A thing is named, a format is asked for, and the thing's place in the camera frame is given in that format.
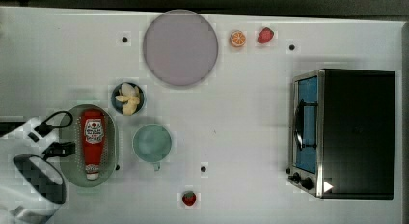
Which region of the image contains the small red strawberry toy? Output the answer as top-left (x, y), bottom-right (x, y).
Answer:
top-left (182, 191), bottom-right (197, 206)

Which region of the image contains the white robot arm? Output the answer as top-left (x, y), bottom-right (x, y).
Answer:
top-left (0, 118), bottom-right (75, 224)

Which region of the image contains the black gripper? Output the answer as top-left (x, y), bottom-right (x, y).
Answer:
top-left (42, 142), bottom-right (76, 157)

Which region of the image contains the grey round plate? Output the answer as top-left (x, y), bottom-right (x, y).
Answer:
top-left (143, 10), bottom-right (218, 87)

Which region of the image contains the light green mug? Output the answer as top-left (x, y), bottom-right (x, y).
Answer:
top-left (132, 124), bottom-right (173, 172)

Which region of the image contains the red plush ketchup bottle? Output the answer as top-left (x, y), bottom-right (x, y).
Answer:
top-left (81, 109), bottom-right (105, 181)

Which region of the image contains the peeled banana toy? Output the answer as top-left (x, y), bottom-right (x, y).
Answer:
top-left (115, 83), bottom-right (141, 116)

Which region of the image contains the green oval strainer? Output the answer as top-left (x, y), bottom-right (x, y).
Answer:
top-left (59, 104), bottom-right (118, 187)

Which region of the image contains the black toaster oven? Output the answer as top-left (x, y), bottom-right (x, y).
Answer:
top-left (286, 69), bottom-right (395, 200)

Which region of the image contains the orange slice toy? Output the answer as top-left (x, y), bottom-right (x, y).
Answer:
top-left (230, 30), bottom-right (246, 47)

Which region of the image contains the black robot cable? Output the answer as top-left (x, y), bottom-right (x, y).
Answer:
top-left (34, 110), bottom-right (74, 138)

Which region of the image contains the blue bowl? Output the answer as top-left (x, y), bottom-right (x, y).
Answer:
top-left (111, 82), bottom-right (146, 115)

